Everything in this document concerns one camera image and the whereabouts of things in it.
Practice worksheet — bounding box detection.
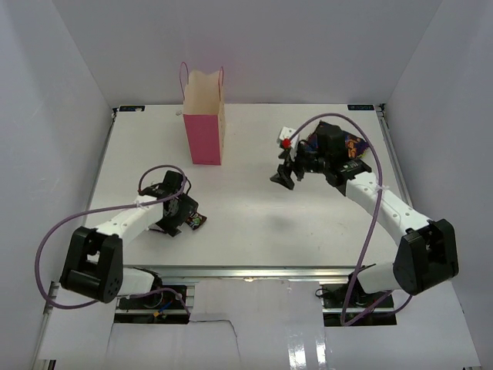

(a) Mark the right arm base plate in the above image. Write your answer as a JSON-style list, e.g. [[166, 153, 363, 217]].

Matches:
[[315, 283, 397, 328]]

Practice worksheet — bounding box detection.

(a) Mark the pink paper gift bag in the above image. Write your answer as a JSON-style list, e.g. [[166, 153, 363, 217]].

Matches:
[[179, 62, 226, 166]]

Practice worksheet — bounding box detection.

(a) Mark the brown M&M's chocolate packet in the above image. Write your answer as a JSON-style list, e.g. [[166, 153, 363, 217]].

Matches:
[[186, 212, 207, 230]]

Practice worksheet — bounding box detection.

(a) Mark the purple nut snack bag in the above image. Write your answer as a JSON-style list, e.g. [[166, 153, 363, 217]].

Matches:
[[300, 120, 370, 160]]

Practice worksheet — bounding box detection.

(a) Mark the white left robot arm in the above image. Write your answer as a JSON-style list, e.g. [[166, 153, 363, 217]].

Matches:
[[60, 166, 199, 308]]

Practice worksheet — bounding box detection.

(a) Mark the black corner label right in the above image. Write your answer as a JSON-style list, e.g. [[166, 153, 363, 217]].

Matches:
[[347, 104, 375, 111]]

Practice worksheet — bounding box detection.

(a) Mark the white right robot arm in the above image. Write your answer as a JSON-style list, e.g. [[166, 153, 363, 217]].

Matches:
[[270, 122, 459, 308]]

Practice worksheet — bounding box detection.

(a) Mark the aluminium table edge rail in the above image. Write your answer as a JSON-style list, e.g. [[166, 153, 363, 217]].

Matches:
[[57, 265, 438, 281]]

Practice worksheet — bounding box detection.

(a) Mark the black corner label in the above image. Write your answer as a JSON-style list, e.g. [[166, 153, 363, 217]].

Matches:
[[118, 105, 146, 113], [347, 104, 375, 111]]

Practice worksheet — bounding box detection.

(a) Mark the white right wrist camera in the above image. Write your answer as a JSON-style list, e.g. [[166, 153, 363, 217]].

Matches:
[[277, 126, 299, 150]]

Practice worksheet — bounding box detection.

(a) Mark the black corner label left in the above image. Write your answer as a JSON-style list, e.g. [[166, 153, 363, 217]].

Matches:
[[118, 105, 146, 113]]

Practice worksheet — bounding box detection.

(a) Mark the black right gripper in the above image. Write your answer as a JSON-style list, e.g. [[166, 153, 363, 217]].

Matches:
[[269, 141, 329, 189]]

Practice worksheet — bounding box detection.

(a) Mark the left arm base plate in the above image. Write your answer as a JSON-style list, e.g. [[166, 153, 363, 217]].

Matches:
[[114, 291, 189, 325]]

